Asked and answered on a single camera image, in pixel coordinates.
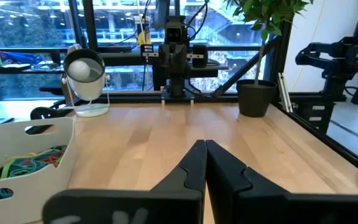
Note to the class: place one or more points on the yellow and white bottle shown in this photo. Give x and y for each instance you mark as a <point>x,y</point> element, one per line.
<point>142,34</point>

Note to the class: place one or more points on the white desk lamp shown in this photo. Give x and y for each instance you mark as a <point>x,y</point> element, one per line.
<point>85,84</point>

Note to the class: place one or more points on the white plastic bin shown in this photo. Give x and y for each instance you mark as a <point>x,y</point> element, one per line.
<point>42,193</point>

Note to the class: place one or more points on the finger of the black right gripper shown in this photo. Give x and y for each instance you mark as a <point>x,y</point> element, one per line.
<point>166,62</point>
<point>180,62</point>

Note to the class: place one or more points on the blue bag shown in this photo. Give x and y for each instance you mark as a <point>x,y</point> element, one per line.
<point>17,57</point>

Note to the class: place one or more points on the green plant in black pot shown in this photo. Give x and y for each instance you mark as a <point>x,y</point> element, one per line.
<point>256,96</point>

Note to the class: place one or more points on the black station robot arm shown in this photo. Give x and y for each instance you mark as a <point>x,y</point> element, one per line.
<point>337,62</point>

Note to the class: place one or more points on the silver metal bar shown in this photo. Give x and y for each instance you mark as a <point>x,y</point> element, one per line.
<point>284,93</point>

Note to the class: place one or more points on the black desk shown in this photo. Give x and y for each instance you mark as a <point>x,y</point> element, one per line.
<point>120,59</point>

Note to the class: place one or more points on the yellow rubber band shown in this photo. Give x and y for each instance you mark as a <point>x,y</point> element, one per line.
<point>20,155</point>

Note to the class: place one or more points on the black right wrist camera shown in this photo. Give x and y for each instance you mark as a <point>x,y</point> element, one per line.
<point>176,31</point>

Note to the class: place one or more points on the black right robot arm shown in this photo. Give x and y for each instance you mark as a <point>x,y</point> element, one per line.
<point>179,87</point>

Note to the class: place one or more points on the red rubber band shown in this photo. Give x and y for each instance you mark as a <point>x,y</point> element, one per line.
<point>42,160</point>

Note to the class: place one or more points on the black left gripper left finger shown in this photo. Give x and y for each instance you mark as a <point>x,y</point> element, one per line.
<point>179,199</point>

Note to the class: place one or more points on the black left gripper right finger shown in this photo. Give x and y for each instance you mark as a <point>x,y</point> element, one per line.
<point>235,199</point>

